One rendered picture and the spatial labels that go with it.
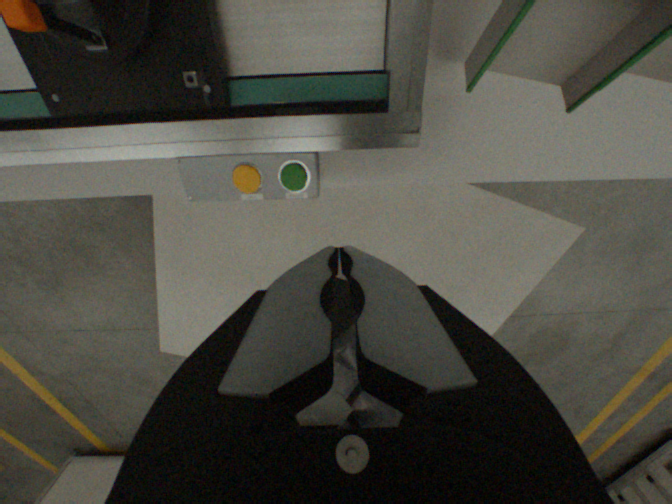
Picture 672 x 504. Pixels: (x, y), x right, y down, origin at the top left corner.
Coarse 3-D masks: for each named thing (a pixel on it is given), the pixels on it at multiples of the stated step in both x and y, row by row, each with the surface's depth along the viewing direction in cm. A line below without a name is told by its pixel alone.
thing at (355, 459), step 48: (288, 432) 5; (336, 432) 5; (384, 432) 5; (432, 432) 5; (192, 480) 4; (240, 480) 4; (288, 480) 4; (336, 480) 4; (384, 480) 4; (432, 480) 4; (480, 480) 4; (528, 480) 4
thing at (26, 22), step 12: (0, 0) 18; (12, 0) 18; (24, 0) 19; (12, 12) 19; (24, 12) 19; (36, 12) 20; (12, 24) 19; (24, 24) 19; (36, 24) 20; (48, 24) 21; (60, 24) 22; (72, 24) 23; (60, 36) 23; (72, 36) 23; (84, 36) 24; (96, 36) 25
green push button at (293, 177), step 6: (288, 168) 35; (294, 168) 35; (300, 168) 35; (282, 174) 35; (288, 174) 35; (294, 174) 35; (300, 174) 35; (306, 174) 36; (282, 180) 36; (288, 180) 36; (294, 180) 36; (300, 180) 36; (306, 180) 36; (288, 186) 36; (294, 186) 36; (300, 186) 36
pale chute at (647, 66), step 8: (664, 40) 22; (656, 48) 25; (664, 48) 25; (648, 56) 26; (656, 56) 26; (664, 56) 26; (632, 64) 24; (640, 64) 27; (648, 64) 27; (656, 64) 27; (664, 64) 27; (632, 72) 28; (640, 72) 28; (648, 72) 28; (656, 72) 28; (664, 72) 28; (664, 80) 28
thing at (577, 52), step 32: (512, 0) 21; (544, 0) 21; (576, 0) 21; (608, 0) 21; (640, 0) 21; (512, 32) 21; (544, 32) 24; (576, 32) 24; (608, 32) 23; (640, 32) 21; (480, 64) 25; (512, 64) 27; (544, 64) 27; (576, 64) 26; (608, 64) 24; (576, 96) 27
